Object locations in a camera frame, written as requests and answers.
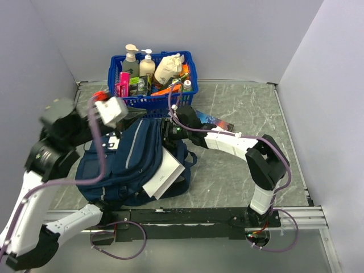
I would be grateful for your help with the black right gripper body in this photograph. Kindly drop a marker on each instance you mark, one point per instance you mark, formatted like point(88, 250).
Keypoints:
point(174, 132)

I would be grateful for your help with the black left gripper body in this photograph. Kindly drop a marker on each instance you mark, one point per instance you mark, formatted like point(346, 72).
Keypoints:
point(85, 132)

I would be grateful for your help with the blue Jane Eyre book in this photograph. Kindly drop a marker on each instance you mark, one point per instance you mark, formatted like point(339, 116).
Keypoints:
point(205, 118)

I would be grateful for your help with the navy blue student backpack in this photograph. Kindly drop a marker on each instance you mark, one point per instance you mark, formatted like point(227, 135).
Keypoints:
point(131, 161)

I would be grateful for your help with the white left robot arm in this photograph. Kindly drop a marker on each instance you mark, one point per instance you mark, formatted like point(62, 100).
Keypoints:
point(26, 241)

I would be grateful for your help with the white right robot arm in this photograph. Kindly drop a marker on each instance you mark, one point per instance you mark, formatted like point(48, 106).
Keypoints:
point(265, 160)

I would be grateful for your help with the orange package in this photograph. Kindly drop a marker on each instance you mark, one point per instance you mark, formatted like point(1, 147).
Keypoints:
point(175, 89)

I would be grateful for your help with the green glass bottle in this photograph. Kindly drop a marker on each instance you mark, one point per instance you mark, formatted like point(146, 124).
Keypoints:
point(182, 78)

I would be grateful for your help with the black green box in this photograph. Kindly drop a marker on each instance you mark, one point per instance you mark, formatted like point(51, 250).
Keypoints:
point(140, 86)

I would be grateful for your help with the beige cloth sack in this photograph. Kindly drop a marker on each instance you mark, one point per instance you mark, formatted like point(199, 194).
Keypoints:
point(169, 67)

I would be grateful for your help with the pink box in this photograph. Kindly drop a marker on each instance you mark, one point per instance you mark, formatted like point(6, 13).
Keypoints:
point(122, 87)

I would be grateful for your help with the cream pump lotion bottle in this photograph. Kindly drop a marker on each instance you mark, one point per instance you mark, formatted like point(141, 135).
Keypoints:
point(147, 66)

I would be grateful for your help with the grey pump bottle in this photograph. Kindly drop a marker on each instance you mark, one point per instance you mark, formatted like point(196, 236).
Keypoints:
point(130, 63)

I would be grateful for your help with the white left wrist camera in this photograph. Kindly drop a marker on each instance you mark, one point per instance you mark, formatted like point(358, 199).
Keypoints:
point(111, 109)

